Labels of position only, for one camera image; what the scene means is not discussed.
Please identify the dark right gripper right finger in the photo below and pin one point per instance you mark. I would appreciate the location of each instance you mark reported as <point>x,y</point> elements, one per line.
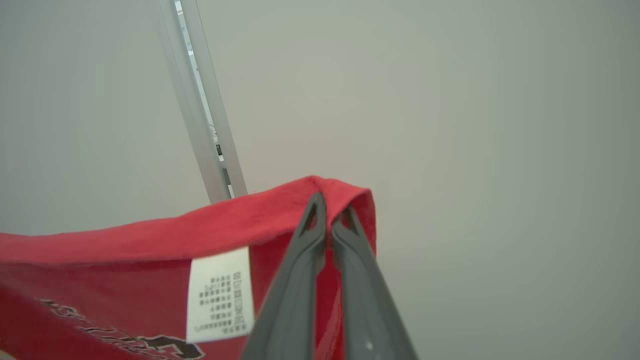
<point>370,310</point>

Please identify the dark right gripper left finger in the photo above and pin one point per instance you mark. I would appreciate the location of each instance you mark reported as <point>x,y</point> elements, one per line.
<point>290,300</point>

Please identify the grey metal frame post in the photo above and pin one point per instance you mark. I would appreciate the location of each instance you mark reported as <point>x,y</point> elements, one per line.
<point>200,100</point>

